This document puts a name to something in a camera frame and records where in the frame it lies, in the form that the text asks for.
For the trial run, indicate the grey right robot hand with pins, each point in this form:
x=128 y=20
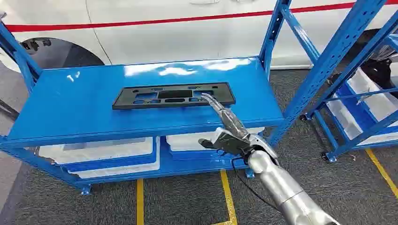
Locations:
x=230 y=120

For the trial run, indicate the blue metal shelf rack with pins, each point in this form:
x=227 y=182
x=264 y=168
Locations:
x=77 y=102
x=357 y=115

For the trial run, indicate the white car body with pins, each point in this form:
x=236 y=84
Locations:
x=174 y=37

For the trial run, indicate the white plastic bin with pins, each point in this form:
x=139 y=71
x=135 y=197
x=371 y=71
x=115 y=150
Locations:
x=102 y=149
x=186 y=140
x=124 y=170
x=345 y=119
x=377 y=102

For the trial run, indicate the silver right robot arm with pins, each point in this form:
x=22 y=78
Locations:
x=280 y=186

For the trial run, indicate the black plastic panel with cutouts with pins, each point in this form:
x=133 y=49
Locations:
x=127 y=99

